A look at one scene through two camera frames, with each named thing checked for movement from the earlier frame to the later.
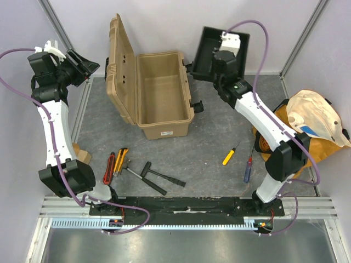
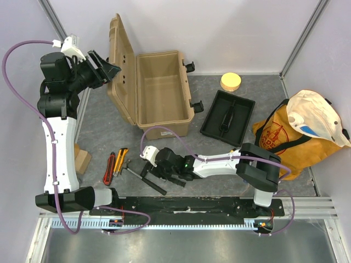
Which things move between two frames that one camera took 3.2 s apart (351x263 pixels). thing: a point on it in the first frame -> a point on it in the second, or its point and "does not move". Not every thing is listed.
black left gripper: x=88 y=67 -> x=106 y=72
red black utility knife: x=108 y=172 does not move
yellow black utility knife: x=123 y=152 does not move
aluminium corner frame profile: x=57 y=24 does not move
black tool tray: x=209 y=42 -> x=227 y=117
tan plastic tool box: x=150 y=90 does not move
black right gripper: x=209 y=72 -> x=158 y=172
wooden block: x=81 y=155 does not move
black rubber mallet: x=146 y=169 does not move
